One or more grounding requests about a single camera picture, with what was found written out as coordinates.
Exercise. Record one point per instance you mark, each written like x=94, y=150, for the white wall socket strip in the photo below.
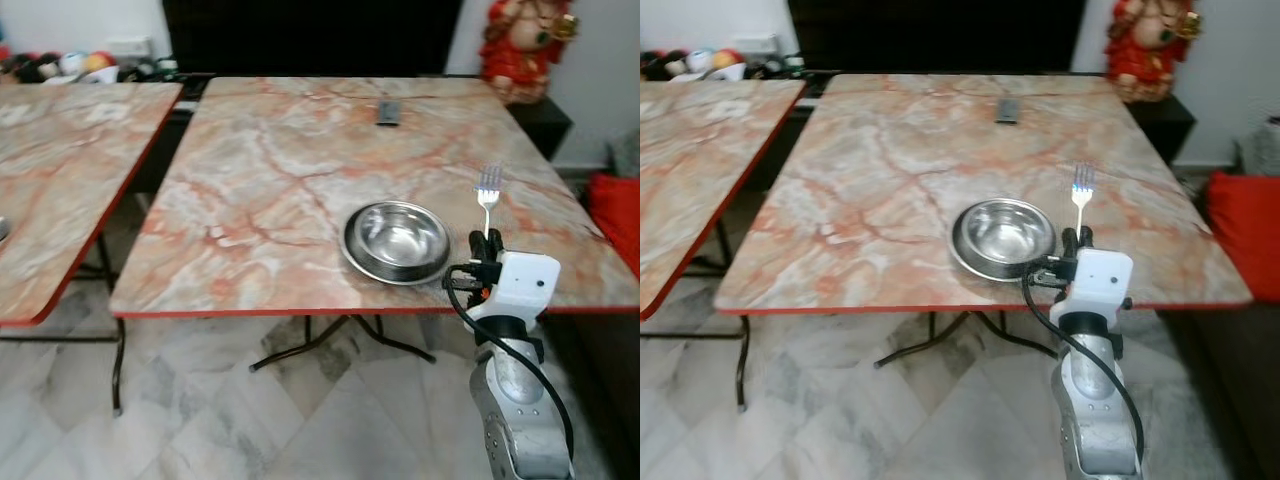
x=755, y=45
x=128, y=47

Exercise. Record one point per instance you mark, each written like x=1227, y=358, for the red cushion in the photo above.
x=1245, y=230
x=618, y=215

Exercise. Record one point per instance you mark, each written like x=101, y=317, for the orange and yellow toy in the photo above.
x=728, y=62
x=100, y=66

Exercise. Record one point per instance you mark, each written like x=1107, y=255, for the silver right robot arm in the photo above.
x=515, y=400
x=1090, y=400

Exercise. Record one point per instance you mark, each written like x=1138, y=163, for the steel fork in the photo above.
x=487, y=190
x=1082, y=190

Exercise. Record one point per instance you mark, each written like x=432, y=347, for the black low cabinet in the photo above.
x=1165, y=125
x=545, y=125

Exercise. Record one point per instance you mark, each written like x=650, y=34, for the large black television screen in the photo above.
x=310, y=35
x=935, y=32

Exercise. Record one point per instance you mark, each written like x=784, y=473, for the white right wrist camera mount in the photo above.
x=1103, y=280
x=527, y=280

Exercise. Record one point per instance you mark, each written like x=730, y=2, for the grey fabric item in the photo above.
x=1260, y=150

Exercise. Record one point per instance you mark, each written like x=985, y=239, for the large marble-pattern folding table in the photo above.
x=290, y=180
x=880, y=180

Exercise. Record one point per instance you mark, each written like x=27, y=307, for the marble-pattern side table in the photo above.
x=700, y=170
x=60, y=180

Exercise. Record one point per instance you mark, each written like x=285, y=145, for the black plush toy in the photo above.
x=662, y=66
x=38, y=68

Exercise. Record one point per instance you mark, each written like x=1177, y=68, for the white and blue toy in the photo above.
x=700, y=60
x=73, y=63

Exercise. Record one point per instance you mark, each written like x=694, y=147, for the round steel bowl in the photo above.
x=1004, y=238
x=397, y=242

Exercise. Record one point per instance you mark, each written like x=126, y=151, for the red seated figurine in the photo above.
x=1150, y=50
x=522, y=50

